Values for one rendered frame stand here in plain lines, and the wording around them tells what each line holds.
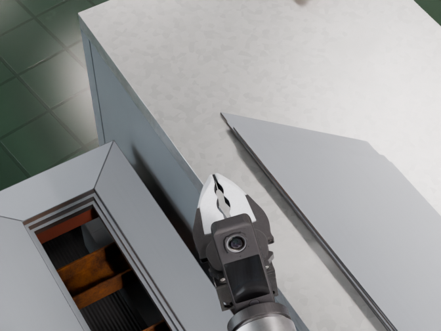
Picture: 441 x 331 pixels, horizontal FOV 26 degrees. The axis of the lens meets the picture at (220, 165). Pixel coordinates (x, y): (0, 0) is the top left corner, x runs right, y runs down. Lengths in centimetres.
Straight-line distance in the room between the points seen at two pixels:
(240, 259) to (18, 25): 254
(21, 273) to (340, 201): 61
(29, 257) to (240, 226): 88
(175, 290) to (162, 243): 10
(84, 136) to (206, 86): 134
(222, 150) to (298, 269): 27
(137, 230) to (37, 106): 143
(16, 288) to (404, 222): 71
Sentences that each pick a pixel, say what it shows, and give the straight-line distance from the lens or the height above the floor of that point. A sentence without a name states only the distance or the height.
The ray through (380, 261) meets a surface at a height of 107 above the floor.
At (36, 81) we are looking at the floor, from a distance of 329.
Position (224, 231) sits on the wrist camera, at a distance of 101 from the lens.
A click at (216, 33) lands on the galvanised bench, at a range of 190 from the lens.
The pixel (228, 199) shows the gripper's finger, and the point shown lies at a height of 146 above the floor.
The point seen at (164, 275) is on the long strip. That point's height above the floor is 86.
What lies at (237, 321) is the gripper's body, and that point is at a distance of 105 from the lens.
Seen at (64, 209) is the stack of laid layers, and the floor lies 84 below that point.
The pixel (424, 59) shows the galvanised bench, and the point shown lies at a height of 105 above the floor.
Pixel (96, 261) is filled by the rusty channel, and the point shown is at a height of 69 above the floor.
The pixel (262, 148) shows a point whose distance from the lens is 168.
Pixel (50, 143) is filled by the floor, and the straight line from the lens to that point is 311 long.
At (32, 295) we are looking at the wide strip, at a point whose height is 86.
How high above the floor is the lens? 239
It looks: 53 degrees down
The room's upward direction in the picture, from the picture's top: straight up
